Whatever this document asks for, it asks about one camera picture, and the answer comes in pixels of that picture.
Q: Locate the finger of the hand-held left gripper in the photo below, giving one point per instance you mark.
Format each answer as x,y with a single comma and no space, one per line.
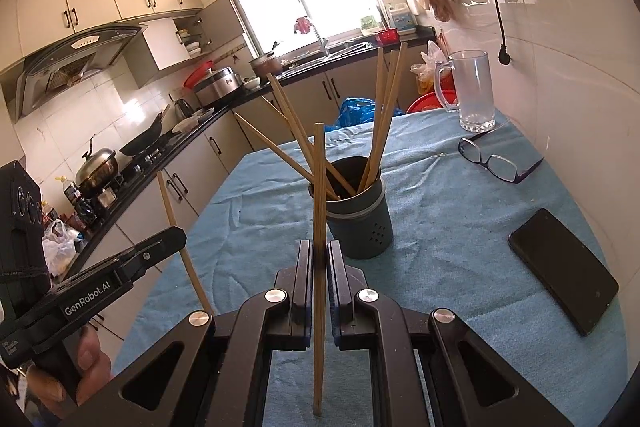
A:
152,252

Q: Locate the black wok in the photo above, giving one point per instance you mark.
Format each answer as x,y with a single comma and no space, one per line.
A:
145,139

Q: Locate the clear glass mug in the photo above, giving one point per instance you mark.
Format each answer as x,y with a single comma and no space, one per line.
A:
475,92

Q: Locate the blue plastic bag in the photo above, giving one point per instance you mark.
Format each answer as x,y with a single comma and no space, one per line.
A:
357,109

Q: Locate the glass range hood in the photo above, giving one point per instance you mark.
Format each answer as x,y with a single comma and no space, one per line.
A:
65,62

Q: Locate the red plastic basin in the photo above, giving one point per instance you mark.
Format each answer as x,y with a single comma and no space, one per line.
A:
425,103

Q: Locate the blue towel table cover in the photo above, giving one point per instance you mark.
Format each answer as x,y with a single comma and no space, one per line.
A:
440,217

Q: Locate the red plastic basket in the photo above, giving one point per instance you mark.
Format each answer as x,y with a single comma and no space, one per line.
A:
387,36

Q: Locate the white plastic bag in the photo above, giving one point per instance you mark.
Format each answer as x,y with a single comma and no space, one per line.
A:
57,247

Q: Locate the gas stove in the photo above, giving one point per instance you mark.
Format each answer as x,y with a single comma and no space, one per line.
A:
140,164

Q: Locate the chrome sink faucet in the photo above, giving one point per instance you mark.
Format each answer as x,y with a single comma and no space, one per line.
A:
322,39

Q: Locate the steel kitchen sink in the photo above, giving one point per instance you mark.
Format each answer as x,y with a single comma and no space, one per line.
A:
325,54

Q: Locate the white blue detergent container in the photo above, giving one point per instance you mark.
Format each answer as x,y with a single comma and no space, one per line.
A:
401,18

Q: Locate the grey chopstick holder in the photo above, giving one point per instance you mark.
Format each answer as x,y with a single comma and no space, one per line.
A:
360,227

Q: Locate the black kitchen countertop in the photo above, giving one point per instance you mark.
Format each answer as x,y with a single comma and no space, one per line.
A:
225,104

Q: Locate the steel pot with lid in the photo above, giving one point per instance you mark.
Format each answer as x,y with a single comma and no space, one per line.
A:
97,169

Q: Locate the green dish container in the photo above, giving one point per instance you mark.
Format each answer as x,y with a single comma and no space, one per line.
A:
370,25

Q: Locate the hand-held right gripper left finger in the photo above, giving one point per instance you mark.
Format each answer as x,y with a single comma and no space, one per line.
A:
306,292

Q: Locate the black smartphone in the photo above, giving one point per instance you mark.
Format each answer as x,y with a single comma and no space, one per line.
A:
565,272

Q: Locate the cooking oil bottle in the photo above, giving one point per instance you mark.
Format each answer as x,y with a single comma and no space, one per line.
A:
70,193

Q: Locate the brown cooking pot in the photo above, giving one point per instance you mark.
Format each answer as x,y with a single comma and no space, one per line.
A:
266,66

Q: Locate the open dish cabinet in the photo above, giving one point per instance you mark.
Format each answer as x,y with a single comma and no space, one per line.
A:
185,39

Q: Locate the beige base cabinets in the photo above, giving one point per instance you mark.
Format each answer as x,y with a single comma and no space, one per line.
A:
210,157

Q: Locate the red cloth on faucet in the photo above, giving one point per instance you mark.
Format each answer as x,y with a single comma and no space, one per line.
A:
303,25

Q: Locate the small white bowl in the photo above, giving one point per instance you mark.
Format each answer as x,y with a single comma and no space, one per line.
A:
251,83

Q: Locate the red round lid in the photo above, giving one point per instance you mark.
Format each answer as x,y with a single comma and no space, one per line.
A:
197,74

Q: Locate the silver rice cooker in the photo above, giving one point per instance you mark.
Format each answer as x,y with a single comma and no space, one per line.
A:
220,86

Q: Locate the person's left hand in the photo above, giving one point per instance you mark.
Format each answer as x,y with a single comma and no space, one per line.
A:
94,359

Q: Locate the clear bag with yellow contents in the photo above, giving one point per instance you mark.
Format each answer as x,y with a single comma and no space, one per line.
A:
425,69

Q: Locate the dark electric kettle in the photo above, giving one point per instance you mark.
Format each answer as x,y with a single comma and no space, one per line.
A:
184,109

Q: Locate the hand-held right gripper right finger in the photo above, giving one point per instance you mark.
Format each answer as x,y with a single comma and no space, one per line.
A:
334,292

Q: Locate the dark framed eyeglasses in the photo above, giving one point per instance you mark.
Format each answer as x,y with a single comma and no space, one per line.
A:
500,167

